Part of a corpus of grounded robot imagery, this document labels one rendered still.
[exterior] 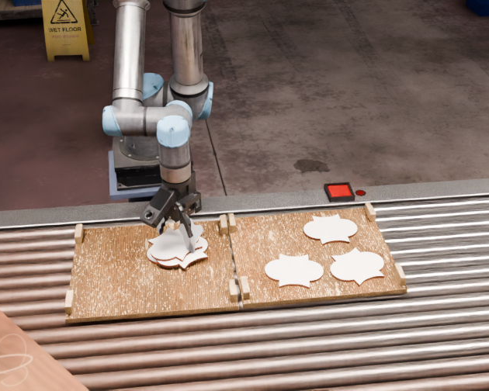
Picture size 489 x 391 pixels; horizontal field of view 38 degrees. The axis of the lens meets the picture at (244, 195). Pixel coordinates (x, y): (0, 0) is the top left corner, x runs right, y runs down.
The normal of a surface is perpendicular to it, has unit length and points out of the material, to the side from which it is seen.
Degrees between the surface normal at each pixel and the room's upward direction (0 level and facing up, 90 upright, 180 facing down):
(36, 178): 0
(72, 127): 0
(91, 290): 0
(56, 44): 86
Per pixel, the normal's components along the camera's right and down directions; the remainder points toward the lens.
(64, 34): 0.08, 0.38
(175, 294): 0.00, -0.82
